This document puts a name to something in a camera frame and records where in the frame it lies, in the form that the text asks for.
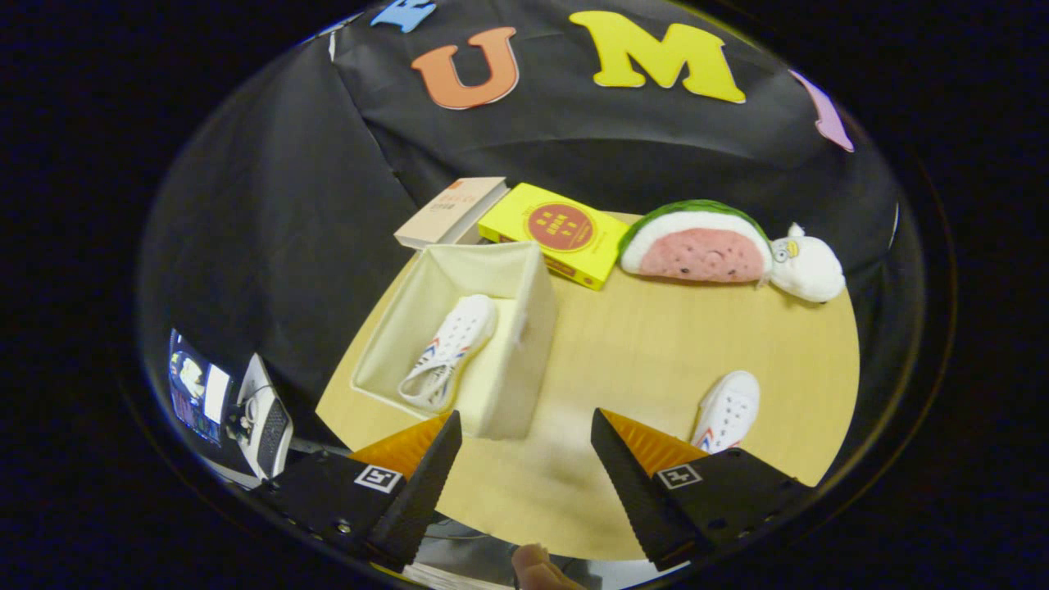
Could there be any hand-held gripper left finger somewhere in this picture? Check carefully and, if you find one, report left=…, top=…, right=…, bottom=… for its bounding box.
left=254, top=411, right=464, bottom=572

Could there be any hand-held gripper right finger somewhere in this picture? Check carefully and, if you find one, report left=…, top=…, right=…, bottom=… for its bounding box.
left=590, top=407, right=816, bottom=572

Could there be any white striped shoe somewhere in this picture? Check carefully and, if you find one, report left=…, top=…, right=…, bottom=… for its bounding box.
left=691, top=370, right=761, bottom=454
left=398, top=294, right=498, bottom=413

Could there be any cream fabric storage box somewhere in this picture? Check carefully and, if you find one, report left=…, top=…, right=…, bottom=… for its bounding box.
left=351, top=241, right=561, bottom=441

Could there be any watermelon slice plush toy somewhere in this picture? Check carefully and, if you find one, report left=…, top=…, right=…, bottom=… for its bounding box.
left=618, top=200, right=774, bottom=285

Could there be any yellow book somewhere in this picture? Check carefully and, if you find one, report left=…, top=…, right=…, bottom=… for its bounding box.
left=478, top=183, right=631, bottom=292

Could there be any beige book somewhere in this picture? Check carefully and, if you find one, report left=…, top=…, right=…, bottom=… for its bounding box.
left=393, top=177, right=511, bottom=251

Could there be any white plush toy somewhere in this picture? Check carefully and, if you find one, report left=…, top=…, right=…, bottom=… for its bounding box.
left=769, top=223, right=847, bottom=304

